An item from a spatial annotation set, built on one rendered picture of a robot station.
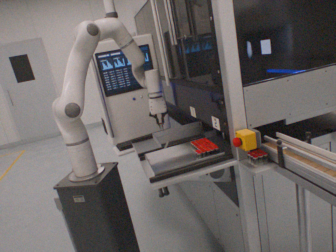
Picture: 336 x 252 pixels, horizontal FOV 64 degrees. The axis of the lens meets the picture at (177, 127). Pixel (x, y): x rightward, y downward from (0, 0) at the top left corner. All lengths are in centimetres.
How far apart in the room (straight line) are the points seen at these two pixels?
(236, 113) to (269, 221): 60
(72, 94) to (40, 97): 535
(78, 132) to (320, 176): 107
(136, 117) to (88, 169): 75
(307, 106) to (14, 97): 618
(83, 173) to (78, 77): 49
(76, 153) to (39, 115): 537
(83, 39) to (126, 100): 78
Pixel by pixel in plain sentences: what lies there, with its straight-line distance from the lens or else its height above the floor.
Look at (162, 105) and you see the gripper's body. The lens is 163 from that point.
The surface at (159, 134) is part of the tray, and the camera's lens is 177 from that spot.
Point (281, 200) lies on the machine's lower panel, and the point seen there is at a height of 60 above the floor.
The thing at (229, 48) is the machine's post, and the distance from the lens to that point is 114.
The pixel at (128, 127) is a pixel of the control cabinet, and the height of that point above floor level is 91.
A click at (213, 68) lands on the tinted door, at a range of 127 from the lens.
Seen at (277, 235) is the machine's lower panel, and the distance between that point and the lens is 157.
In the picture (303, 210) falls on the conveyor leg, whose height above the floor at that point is 70.
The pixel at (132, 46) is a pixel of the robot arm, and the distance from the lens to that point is 154.
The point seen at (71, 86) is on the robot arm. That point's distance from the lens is 139.
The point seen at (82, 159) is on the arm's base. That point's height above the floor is 96.
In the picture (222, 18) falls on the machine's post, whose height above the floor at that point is 149.
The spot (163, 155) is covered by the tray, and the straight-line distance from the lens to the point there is 145.
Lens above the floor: 141
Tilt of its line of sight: 16 degrees down
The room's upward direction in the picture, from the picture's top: 11 degrees counter-clockwise
